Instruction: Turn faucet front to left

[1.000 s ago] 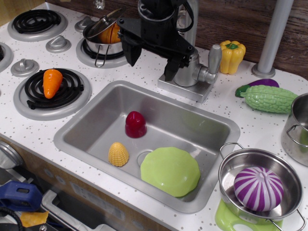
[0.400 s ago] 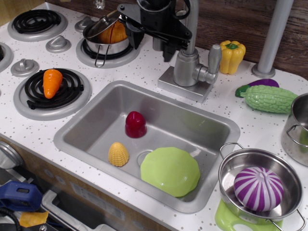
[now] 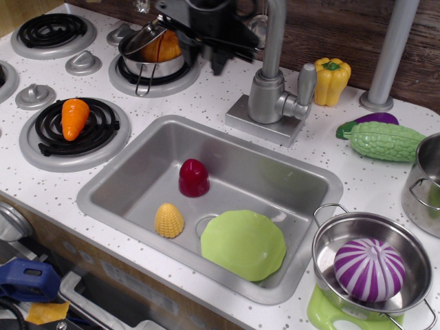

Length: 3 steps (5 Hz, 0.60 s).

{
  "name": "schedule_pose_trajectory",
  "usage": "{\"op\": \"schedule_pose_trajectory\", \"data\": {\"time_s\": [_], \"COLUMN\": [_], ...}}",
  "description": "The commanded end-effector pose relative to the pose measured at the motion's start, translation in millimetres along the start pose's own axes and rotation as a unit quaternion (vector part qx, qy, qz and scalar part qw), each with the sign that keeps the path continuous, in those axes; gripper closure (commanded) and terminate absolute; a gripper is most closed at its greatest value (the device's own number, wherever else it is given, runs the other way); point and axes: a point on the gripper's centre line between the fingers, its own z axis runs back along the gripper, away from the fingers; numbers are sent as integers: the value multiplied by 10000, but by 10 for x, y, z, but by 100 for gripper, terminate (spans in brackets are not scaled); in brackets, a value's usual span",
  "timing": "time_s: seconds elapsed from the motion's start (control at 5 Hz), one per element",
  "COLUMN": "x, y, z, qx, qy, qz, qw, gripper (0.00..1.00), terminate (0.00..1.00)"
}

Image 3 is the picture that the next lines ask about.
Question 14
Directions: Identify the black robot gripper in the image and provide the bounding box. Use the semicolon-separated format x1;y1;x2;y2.
155;1;259;76

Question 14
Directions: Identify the silver toy faucet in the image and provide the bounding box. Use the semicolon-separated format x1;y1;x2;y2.
225;1;317;147

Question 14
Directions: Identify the orange toy pumpkin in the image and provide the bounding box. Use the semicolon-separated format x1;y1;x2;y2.
140;30;182;63

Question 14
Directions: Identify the back right stove burner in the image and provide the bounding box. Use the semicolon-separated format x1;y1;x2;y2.
109;56;201;98

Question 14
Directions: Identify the small steel pot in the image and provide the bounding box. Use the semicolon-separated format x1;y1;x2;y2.
121;51;190;80

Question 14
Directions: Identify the steel pot lid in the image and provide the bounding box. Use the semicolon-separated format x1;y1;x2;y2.
118;19;166;56

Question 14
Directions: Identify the silver stove knob back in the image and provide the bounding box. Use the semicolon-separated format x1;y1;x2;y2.
106;23;136;47

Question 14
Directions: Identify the silver stove knob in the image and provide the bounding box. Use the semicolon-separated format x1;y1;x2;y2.
106;23;136;47
65;50;102;76
15;83;56;111

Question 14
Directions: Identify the silver stove knob middle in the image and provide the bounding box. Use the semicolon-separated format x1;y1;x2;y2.
65;50;102;76

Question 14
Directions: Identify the front black stove burner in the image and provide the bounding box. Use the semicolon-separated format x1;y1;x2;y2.
19;98;131;173

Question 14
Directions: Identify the yellow toy bell pepper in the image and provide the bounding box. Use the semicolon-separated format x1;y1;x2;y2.
314;58;351;107

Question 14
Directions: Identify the red toy vegetable piece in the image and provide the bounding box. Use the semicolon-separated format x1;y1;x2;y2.
179;159;210;197

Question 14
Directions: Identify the silver sink basin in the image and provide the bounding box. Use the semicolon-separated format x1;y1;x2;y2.
77;115;343;305

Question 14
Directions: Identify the orange toy carrot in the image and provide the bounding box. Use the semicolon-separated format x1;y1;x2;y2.
61;98;90;141

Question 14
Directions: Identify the back left stove burner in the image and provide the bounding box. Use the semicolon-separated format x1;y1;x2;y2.
10;13;97;60

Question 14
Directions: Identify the yellow toy corn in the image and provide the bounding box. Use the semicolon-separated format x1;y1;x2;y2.
154;203;185;239

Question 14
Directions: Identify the silver stove knob front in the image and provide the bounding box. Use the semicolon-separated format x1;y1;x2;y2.
15;83;56;111

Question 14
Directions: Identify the silver vertical pole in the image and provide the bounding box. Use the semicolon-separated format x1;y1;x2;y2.
359;0;419;113

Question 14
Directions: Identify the purple toy eggplant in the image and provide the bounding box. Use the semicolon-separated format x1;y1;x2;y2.
335;112;399;140

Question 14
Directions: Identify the green plastic plate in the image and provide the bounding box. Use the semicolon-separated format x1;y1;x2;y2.
201;210;287;282

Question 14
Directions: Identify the far left stove burner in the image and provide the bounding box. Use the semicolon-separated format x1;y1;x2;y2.
1;61;19;103

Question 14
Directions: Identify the green toy bitter gourd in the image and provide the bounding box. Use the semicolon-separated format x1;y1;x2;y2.
342;121;426;162

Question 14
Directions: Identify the tall steel pot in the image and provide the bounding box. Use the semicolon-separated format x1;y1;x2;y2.
401;133;439;237

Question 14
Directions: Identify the purple striped toy onion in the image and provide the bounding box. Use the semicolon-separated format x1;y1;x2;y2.
333;238;406;303

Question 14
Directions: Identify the blue clamp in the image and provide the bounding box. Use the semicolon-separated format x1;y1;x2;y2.
1;258;61;303

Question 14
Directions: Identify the green plastic cutting board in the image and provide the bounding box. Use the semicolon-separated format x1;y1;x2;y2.
307;285;399;330

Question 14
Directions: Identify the steel pan with handles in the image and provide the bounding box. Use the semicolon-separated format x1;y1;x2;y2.
311;210;432;329

